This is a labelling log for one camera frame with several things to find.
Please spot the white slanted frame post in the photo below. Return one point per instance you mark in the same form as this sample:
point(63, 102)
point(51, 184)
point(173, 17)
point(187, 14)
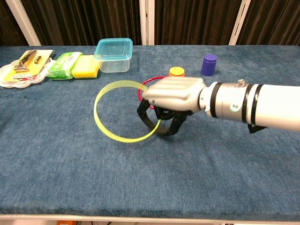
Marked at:
point(23, 23)
point(239, 23)

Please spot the orange cup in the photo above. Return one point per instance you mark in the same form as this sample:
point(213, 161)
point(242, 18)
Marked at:
point(177, 71)

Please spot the white plastic plate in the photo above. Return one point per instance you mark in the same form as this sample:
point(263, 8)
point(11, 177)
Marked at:
point(14, 84)

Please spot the white upright frame post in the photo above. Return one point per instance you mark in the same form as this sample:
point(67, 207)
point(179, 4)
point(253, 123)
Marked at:
point(147, 23)

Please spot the orange box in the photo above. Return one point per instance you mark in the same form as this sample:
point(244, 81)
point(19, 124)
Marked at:
point(66, 222)

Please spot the clear container with blue lid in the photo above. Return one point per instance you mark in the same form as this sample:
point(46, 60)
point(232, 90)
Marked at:
point(114, 59)

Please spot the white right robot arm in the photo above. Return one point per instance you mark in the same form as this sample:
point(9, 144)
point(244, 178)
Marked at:
point(257, 103)

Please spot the green wipes pack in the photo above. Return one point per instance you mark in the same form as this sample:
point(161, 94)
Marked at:
point(62, 68)

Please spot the razor in yellow card package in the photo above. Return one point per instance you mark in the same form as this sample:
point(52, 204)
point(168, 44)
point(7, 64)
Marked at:
point(28, 64)

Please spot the yellow sponge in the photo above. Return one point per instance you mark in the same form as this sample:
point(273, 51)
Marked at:
point(84, 68)

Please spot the blue table cloth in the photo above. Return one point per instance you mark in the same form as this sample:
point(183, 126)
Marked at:
point(93, 175)

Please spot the dark pleated curtain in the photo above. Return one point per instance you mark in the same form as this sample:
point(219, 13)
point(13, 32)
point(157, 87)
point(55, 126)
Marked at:
point(93, 21)

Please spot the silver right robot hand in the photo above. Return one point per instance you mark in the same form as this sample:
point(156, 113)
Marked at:
point(175, 93)

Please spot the purple cup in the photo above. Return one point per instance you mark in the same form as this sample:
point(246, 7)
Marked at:
point(208, 66)

